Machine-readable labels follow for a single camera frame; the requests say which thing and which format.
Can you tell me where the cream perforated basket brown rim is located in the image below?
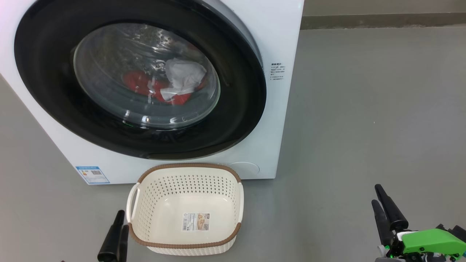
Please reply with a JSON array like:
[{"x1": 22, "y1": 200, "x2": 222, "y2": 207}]
[{"x1": 126, "y1": 163, "x2": 244, "y2": 256}]

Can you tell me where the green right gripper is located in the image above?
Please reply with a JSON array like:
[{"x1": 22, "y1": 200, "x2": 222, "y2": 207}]
[{"x1": 371, "y1": 184, "x2": 466, "y2": 262}]

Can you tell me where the white front-load washing machine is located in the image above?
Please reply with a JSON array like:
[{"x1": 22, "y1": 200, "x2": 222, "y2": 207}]
[{"x1": 0, "y1": 0, "x2": 304, "y2": 185}]

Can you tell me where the black round glass washer door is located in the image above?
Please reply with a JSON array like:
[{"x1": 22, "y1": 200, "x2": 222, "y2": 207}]
[{"x1": 14, "y1": 0, "x2": 267, "y2": 160}]

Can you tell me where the red garment with white stripe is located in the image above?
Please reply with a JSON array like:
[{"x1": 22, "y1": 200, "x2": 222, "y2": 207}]
[{"x1": 155, "y1": 76, "x2": 209, "y2": 106}]

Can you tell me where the blue energy label sticker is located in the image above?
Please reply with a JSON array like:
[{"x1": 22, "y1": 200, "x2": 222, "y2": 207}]
[{"x1": 75, "y1": 166, "x2": 110, "y2": 184}]

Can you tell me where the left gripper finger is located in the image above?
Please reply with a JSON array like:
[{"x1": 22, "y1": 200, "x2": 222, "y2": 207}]
[
  {"x1": 98, "y1": 210, "x2": 125, "y2": 262},
  {"x1": 119, "y1": 225, "x2": 130, "y2": 262}
]

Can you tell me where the round white filter cover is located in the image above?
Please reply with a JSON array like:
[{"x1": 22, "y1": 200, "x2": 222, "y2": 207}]
[{"x1": 228, "y1": 162, "x2": 260, "y2": 179}]

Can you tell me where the paper product label sticker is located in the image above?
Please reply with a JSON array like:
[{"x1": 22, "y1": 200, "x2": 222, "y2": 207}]
[{"x1": 182, "y1": 213, "x2": 210, "y2": 232}]

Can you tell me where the plain red garment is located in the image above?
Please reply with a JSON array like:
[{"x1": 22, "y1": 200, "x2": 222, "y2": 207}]
[{"x1": 123, "y1": 71, "x2": 155, "y2": 96}]

